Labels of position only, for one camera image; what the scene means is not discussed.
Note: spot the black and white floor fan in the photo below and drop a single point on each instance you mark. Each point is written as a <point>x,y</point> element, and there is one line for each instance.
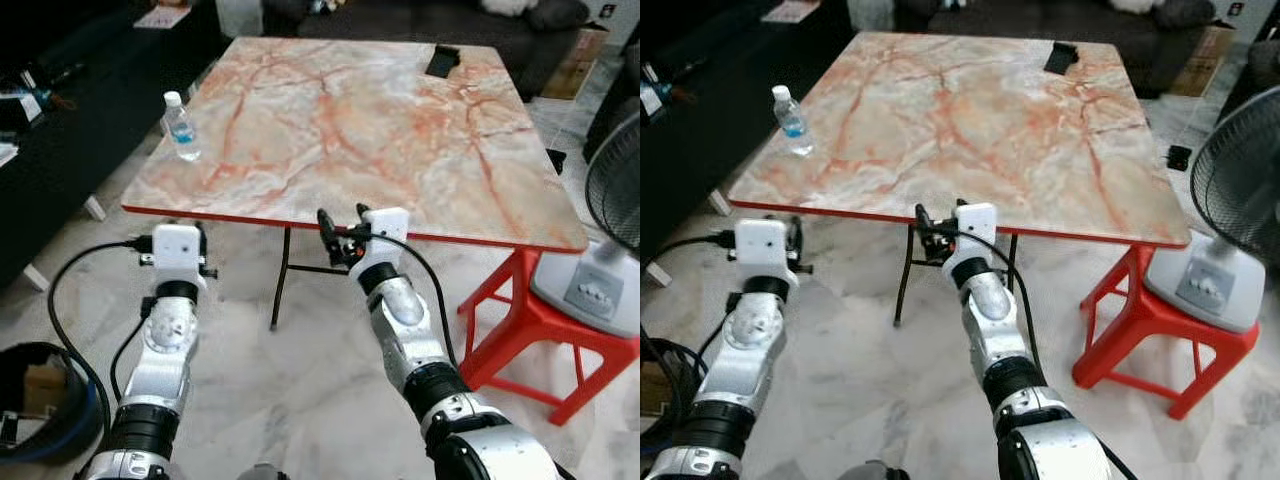
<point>1200,280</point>
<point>590,285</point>

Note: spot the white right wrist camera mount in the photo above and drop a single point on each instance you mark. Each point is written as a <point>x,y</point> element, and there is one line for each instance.
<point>978,225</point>
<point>385,228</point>

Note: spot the printed booklet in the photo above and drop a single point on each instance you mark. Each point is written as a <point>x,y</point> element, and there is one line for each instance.
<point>162,16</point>
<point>792,11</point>

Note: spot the black rubbish bin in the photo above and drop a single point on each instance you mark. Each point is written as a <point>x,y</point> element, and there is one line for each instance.
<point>660,440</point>
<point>20,440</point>

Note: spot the white green small box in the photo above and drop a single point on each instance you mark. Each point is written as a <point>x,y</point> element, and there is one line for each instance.
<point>25,105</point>
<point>652,100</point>

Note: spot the small black floor object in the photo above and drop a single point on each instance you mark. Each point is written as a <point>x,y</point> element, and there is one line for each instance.
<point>556,160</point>
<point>1180,157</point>

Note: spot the black metal table leg frame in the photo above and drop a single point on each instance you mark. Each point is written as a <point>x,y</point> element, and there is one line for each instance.
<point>283,270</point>
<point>905,275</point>

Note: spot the red plastic stool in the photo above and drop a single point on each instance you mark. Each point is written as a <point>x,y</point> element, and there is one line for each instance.
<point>530,320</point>
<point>1150,315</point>

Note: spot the dark sofa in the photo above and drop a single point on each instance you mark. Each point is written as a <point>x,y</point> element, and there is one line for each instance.
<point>400,20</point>
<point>1000,15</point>

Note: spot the black low TV console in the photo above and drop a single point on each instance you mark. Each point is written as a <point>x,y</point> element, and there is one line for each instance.
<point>720,120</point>
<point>90,120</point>

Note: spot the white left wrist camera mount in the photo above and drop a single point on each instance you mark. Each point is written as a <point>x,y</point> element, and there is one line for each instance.
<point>178,250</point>
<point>762,248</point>

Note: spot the white plush toy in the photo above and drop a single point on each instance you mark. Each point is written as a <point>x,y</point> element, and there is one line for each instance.
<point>505,6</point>
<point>1138,5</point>

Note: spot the white container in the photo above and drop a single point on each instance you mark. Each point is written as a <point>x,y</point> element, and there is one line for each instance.
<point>870,12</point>
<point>238,16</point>

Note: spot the black flat rectangular object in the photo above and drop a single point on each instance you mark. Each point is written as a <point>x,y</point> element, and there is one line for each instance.
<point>442,61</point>
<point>1061,58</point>

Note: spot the clear water bottle white cap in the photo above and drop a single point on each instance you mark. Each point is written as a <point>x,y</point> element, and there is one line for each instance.
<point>181,128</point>
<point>793,122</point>

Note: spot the brown cardboard box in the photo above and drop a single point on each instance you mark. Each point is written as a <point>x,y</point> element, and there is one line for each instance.
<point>1200,60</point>
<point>575,62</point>

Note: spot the grey cushion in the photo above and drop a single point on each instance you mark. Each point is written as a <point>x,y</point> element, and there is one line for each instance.
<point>1183,12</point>
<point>558,13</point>

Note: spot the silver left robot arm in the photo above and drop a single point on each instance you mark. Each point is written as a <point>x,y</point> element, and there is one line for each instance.
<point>165,340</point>
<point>750,340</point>

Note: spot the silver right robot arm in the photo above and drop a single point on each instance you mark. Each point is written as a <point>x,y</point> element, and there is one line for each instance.
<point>990,300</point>
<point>405,305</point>

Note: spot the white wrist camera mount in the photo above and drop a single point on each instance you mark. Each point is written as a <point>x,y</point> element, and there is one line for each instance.
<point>762,248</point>
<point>178,250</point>
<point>385,228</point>
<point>978,225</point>

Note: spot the grey robot leg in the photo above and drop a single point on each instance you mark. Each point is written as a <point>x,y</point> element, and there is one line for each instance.
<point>875,471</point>
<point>264,473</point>

